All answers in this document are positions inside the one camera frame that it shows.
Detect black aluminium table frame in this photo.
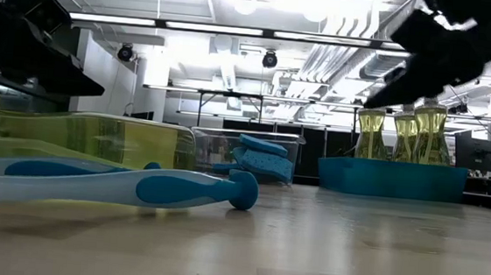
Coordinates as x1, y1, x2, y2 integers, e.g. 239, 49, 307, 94
291, 174, 491, 211

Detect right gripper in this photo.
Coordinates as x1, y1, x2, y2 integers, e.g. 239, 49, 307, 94
364, 6, 491, 117

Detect black frame workbench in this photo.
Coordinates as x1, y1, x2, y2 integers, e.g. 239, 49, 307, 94
140, 83, 363, 141

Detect black computer monitor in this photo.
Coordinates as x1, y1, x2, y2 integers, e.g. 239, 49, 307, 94
452, 135, 491, 173

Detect long ceiling light fixture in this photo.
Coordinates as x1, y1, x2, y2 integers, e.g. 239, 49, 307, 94
67, 11, 412, 53

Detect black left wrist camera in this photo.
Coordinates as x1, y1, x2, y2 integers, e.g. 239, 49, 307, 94
14, 0, 74, 37

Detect blue plastic bin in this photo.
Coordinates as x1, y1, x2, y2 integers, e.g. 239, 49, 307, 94
315, 155, 470, 205

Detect clear plastic bin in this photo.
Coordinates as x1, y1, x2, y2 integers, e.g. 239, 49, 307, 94
187, 126, 307, 187

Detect black dome ceiling camera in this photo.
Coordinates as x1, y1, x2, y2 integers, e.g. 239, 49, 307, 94
262, 49, 279, 70
116, 42, 135, 63

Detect small black ceiling spotlight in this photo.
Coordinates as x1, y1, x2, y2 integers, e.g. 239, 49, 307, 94
446, 102, 470, 116

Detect dark metal shelving rack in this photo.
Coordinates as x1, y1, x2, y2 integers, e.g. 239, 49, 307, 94
0, 60, 76, 116

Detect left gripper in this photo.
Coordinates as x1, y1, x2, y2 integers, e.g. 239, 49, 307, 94
0, 0, 112, 99

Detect blue white dish brush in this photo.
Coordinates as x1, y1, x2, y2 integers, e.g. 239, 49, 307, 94
0, 152, 261, 231
0, 149, 164, 190

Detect round white pendant lamp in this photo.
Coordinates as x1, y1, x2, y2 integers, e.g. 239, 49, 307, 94
233, 0, 260, 17

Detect blue cellulose sponge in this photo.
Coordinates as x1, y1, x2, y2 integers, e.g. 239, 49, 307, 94
231, 145, 295, 185
211, 160, 244, 177
237, 132, 291, 159

